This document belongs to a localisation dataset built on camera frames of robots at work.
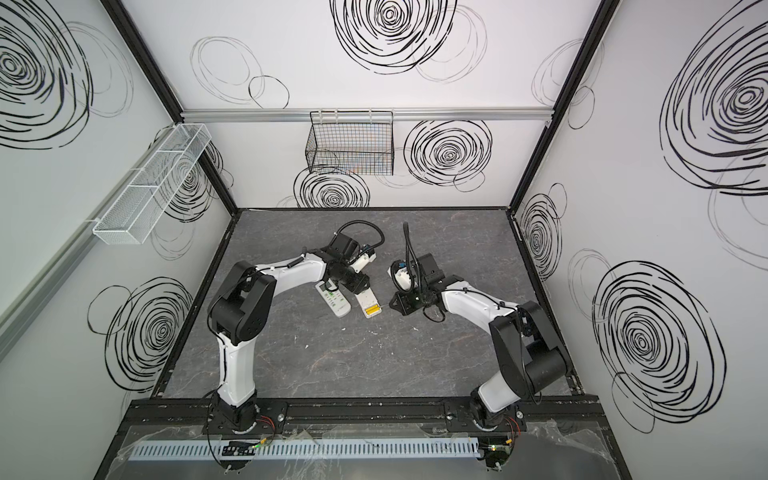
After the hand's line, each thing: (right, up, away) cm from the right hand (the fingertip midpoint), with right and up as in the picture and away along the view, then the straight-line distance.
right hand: (390, 304), depth 87 cm
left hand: (-8, +5, +11) cm, 14 cm away
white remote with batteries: (-7, -1, +7) cm, 10 cm away
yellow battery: (-6, -3, +5) cm, 8 cm away
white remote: (-18, +1, +7) cm, 19 cm away
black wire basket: (-13, +51, +12) cm, 54 cm away
